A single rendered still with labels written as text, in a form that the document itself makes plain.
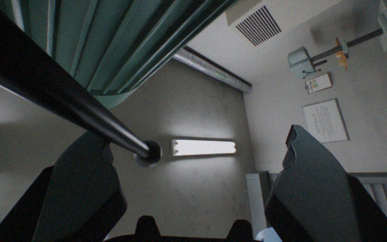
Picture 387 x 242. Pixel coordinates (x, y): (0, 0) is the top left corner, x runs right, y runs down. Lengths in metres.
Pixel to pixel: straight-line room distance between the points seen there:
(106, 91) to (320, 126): 3.00
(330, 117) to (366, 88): 0.56
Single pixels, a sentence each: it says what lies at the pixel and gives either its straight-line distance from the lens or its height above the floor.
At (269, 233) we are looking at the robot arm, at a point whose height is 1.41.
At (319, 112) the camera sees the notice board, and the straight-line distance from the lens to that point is 3.09.
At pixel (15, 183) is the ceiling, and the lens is 1.48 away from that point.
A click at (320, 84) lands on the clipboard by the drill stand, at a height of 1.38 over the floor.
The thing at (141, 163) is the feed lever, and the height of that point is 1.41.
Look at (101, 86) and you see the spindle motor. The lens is 0.19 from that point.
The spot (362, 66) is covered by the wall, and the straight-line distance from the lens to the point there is 3.24.
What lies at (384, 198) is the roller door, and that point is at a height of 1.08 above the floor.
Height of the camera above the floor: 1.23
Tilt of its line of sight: 44 degrees up
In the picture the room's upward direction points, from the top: 108 degrees counter-clockwise
